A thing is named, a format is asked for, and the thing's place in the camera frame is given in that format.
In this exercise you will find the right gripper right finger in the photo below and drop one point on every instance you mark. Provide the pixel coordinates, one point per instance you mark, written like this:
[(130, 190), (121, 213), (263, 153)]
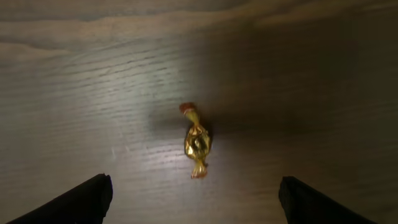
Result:
[(311, 208)]

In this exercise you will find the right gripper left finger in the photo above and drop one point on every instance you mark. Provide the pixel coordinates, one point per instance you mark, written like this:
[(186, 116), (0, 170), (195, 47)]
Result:
[(77, 205)]

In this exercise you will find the gold wrapped candy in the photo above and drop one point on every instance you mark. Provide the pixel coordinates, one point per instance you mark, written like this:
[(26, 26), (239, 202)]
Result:
[(197, 143)]

